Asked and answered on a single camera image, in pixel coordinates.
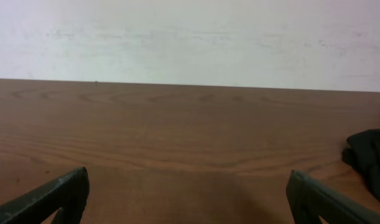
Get black leggings with red waistband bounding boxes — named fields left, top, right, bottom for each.
left=342, top=129, right=380, bottom=201

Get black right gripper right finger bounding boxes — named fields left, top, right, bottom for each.
left=286, top=170, right=380, bottom=224

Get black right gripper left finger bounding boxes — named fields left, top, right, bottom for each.
left=0, top=167, right=90, bottom=224

